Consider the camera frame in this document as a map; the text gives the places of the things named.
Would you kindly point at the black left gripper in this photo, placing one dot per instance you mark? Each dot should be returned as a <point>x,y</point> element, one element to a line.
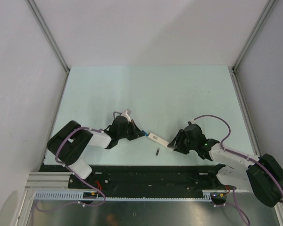
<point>136,132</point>

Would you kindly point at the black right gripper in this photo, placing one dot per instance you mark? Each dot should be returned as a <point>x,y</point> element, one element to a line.
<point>177,143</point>

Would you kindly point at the white remote control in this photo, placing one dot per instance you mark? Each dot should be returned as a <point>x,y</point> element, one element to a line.
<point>158,140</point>

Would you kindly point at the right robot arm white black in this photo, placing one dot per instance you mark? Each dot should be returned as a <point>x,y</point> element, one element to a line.
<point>261,175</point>

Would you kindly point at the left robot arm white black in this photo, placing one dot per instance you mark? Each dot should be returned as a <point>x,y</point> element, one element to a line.
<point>69,143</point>

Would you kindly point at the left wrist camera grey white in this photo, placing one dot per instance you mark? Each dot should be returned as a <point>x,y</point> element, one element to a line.
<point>126,114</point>

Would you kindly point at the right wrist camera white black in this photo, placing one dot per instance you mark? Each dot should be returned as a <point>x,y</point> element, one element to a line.
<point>191,122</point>

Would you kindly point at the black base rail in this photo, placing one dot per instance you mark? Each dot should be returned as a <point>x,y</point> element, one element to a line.
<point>155,182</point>

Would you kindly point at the left aluminium frame post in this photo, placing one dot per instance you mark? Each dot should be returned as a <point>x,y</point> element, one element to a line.
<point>47,34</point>

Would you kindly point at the aluminium frame post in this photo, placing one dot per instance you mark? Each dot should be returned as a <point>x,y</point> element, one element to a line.
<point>47,34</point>
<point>262,19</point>

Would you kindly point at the right aluminium frame post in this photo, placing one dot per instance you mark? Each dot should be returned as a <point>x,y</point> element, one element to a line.
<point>262,19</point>

